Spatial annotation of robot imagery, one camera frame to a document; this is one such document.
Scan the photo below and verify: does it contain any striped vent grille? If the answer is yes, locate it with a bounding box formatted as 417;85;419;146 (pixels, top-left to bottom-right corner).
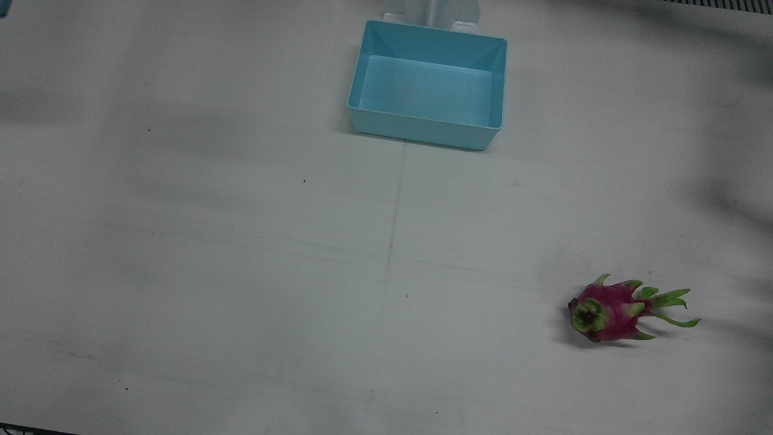
661;0;773;11

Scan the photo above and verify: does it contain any pink green dragon fruit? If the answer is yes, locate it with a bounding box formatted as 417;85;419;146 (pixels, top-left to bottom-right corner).
568;274;702;343

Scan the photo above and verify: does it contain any white camera stand base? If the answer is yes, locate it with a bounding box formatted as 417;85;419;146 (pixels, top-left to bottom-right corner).
383;0;481;31

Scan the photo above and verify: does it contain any light blue plastic bin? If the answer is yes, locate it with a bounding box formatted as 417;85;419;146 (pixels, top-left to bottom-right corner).
347;20;508;151

